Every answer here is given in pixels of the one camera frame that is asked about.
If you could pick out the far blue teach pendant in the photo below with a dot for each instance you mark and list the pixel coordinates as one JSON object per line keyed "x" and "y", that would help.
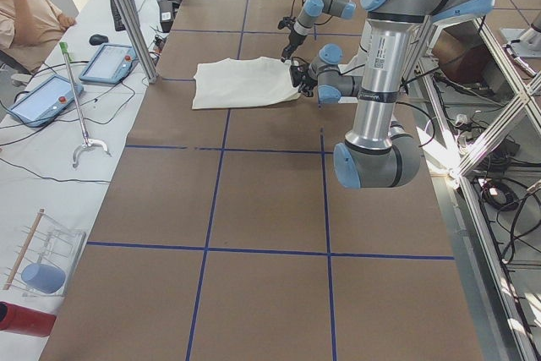
{"x": 110, "y": 64}

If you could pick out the near blue teach pendant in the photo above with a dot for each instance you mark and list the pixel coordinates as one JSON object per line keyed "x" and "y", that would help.
{"x": 44, "y": 103}

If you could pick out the red bottle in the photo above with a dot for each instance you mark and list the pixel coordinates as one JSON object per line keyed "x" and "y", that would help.
{"x": 25, "y": 321}

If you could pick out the reacher grabber tool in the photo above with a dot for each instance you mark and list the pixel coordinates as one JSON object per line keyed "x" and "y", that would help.
{"x": 88, "y": 143}

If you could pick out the person in beige shirt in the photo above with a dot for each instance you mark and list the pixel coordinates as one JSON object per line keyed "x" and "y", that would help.
{"x": 30, "y": 30}

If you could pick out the blue teach pendant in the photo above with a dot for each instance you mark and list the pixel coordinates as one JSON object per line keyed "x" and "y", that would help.
{"x": 44, "y": 103}
{"x": 110, "y": 64}

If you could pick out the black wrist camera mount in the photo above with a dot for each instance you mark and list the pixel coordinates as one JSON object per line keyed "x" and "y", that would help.
{"x": 286, "y": 22}

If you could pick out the clear acrylic rack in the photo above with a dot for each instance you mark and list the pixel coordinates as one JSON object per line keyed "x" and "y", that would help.
{"x": 53, "y": 244}

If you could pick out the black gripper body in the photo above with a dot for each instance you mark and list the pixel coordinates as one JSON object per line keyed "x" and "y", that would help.
{"x": 303, "y": 75}
{"x": 292, "y": 41}

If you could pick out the cream long-sleeve cat shirt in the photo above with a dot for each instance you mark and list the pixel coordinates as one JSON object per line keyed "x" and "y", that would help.
{"x": 232, "y": 83}

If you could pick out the black keyboard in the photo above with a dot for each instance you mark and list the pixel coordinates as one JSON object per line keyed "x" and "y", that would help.
{"x": 117, "y": 17}

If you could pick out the black computer mouse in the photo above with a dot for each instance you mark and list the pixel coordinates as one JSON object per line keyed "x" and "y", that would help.
{"x": 96, "y": 39}

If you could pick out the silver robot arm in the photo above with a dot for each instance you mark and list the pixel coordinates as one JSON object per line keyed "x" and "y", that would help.
{"x": 310, "y": 11}
{"x": 377, "y": 152}

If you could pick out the aluminium frame post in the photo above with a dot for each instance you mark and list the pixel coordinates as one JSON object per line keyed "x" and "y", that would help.
{"x": 137, "y": 40}

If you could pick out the wooden stick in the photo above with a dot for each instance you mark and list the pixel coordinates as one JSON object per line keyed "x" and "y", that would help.
{"x": 23, "y": 249}

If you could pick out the blue cup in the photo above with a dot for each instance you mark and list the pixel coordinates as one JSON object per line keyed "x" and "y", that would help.
{"x": 44, "y": 278}

